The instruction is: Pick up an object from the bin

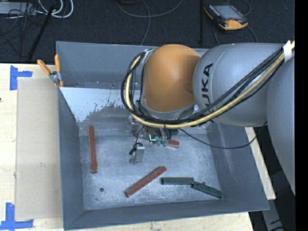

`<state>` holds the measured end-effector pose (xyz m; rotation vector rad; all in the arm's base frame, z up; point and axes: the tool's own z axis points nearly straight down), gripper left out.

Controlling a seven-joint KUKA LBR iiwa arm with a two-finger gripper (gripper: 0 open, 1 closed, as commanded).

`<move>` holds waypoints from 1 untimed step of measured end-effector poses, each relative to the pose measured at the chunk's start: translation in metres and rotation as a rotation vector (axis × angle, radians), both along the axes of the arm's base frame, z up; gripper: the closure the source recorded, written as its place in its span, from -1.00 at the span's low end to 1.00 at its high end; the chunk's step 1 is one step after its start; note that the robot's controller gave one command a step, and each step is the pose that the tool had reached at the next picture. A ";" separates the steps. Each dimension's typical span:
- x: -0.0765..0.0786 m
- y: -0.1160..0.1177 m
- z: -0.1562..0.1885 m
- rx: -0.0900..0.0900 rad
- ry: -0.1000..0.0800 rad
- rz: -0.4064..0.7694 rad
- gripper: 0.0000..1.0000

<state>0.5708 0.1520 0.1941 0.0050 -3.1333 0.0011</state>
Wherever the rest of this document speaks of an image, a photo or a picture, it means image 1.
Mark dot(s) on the grey metal bin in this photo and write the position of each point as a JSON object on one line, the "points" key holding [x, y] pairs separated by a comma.
{"points": [[154, 208]]}

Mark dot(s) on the pale flat board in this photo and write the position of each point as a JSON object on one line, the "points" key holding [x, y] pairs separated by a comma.
{"points": [[38, 141]]}

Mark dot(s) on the dark green flat block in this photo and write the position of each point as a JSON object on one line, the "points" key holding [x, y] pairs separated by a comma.
{"points": [[176, 181], [208, 190]]}

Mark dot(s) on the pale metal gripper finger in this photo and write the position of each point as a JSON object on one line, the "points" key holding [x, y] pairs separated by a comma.
{"points": [[141, 154], [133, 159]]}

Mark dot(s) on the red-brown flat block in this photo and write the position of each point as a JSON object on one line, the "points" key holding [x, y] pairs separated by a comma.
{"points": [[145, 181], [92, 150], [174, 144]]}

